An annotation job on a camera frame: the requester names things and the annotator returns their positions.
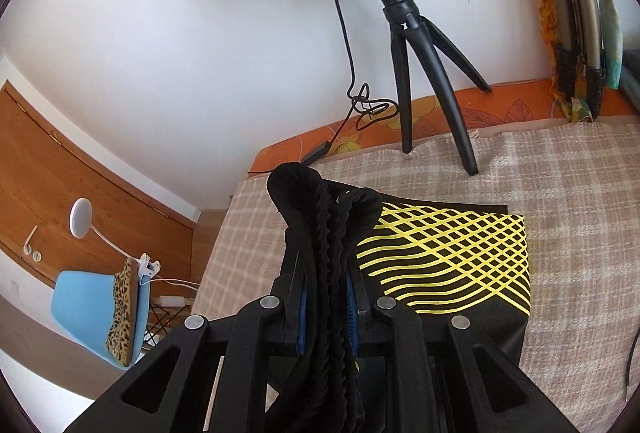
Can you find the light blue chair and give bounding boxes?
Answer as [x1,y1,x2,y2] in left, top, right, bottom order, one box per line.
[50,270,153,370]

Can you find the beige checked blanket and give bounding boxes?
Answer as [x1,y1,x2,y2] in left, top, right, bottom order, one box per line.
[192,118,640,433]

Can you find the white power strip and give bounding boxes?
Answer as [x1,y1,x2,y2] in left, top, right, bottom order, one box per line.
[152,295,196,310]

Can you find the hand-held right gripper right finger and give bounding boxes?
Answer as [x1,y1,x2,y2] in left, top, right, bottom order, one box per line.
[345,270,581,433]

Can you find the black cable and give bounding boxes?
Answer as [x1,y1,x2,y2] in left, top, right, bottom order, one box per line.
[247,0,399,174]

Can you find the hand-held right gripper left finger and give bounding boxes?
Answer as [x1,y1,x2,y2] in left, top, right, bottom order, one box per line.
[65,249,313,433]

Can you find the black pants with yellow pattern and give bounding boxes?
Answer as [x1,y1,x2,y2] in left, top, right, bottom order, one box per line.
[250,163,532,433]

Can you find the orange leaf-print bedsheet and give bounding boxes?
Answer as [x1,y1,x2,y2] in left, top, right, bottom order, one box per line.
[252,80,640,168]

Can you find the grey hoops with black grips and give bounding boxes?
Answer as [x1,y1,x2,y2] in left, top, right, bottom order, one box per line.
[520,0,608,122]

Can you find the black tripod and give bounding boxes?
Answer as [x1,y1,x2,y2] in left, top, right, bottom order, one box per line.
[352,0,493,177]

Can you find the leopard print cushion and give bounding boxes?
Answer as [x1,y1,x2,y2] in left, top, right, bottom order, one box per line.
[104,258,141,366]

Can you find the white clip-on desk lamp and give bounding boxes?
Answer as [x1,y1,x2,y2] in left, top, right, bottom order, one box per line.
[69,198,162,284]

